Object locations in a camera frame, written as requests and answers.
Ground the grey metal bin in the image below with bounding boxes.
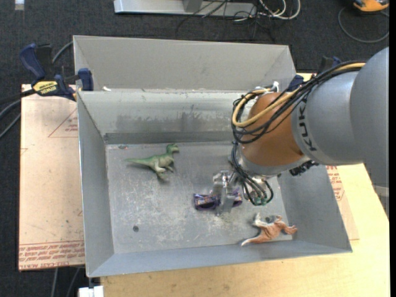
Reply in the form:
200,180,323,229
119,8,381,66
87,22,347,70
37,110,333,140
72,35,353,278

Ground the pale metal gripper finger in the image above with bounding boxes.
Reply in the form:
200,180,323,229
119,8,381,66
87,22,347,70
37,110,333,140
220,194,234,216
212,178,223,209

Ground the green toy dinosaur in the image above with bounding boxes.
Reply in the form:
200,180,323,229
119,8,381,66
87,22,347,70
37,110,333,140
124,143,181,181

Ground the orange toy dinosaur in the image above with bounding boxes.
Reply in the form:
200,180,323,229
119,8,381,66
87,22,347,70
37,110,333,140
240,212,298,247

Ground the purple foil packet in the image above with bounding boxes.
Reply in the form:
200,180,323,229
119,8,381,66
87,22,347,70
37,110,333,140
193,187,244,212

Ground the brown cardboard board red print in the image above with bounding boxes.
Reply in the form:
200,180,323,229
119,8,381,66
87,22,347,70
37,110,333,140
18,84,361,272

